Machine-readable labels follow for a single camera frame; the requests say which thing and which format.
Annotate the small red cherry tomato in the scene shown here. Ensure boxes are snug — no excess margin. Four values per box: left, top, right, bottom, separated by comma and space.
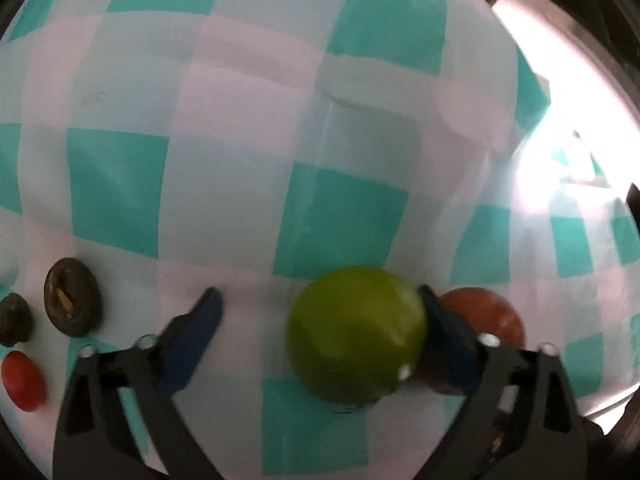
1, 350, 47, 413

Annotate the dark chestnut with stem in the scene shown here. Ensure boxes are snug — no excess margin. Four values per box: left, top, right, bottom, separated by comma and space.
43, 258, 103, 338

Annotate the teal white checkered tablecloth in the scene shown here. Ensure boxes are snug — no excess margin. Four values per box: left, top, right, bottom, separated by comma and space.
1, 0, 639, 479

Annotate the small dark chestnut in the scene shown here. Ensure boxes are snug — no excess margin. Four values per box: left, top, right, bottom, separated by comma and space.
0, 292, 34, 348

